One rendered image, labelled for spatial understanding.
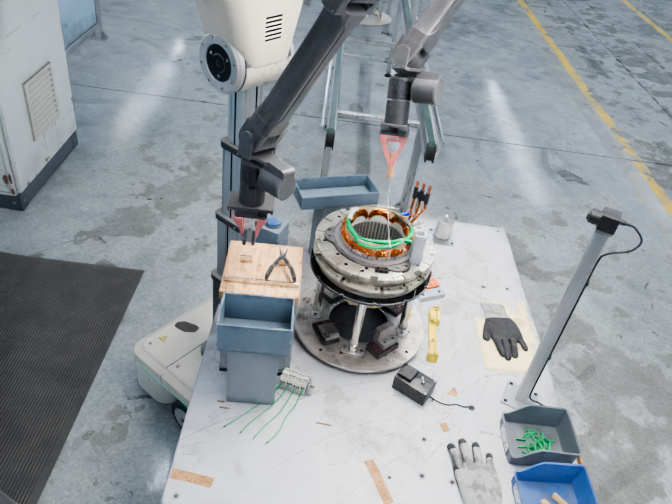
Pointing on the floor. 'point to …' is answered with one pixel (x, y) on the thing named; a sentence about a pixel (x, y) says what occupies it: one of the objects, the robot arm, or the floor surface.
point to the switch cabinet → (32, 99)
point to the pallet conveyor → (428, 143)
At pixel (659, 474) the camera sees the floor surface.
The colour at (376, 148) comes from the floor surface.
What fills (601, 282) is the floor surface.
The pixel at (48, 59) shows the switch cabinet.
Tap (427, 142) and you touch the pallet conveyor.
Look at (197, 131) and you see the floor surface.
